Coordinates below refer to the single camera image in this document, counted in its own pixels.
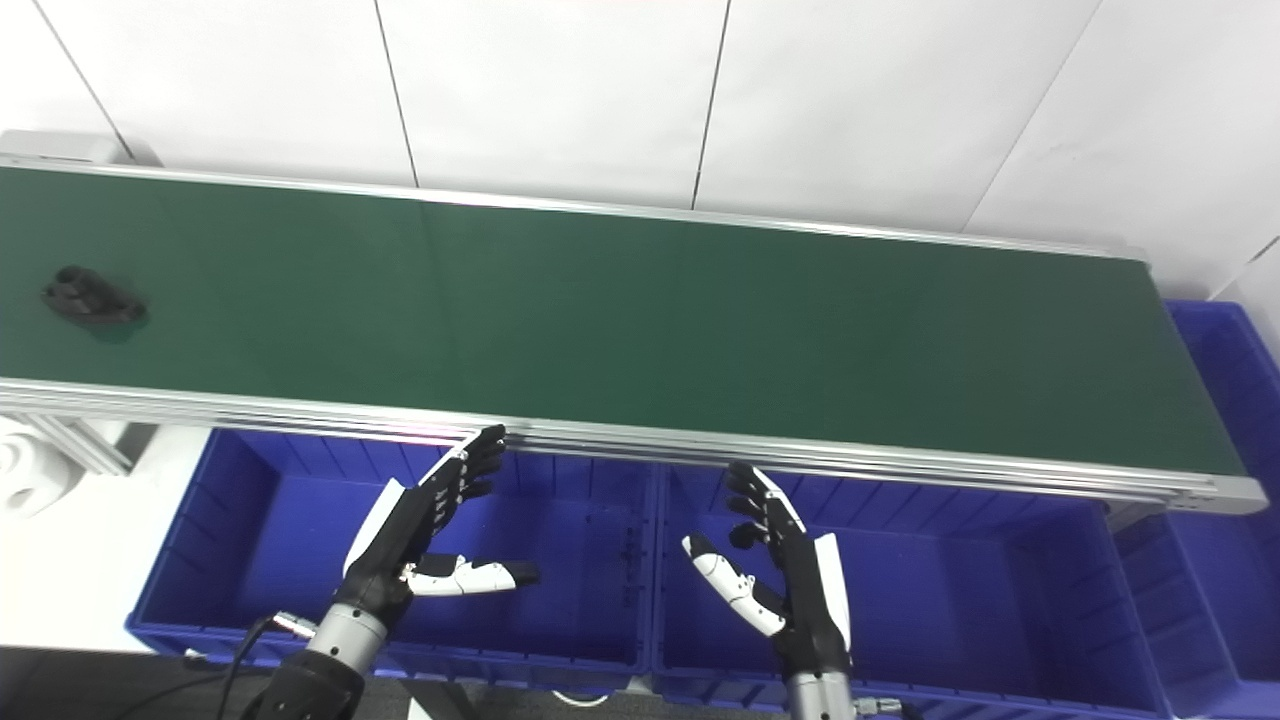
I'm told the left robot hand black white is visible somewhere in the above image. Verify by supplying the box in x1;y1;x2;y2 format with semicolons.
333;425;542;626

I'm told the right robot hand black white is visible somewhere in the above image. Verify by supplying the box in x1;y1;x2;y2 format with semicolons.
682;460;854;681

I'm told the black flanged metal part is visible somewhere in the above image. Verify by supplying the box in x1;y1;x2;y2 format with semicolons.
41;265;150;330

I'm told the blue plastic bin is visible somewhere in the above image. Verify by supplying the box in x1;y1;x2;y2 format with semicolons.
650;465;1171;720
1110;300;1280;720
125;428;661;697

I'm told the aluminium conveyor leg profile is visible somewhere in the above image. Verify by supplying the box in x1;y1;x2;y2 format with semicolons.
10;412;136;477

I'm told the green conveyor belt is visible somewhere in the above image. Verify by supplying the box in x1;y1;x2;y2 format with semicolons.
0;155;1271;517

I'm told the white plastic part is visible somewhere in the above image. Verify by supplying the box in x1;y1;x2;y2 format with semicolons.
0;418;77;519

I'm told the grey conveyor end housing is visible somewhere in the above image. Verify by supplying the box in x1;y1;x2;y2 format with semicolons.
0;130;161;169

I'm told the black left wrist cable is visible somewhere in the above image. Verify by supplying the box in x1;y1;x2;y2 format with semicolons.
185;612;317;720

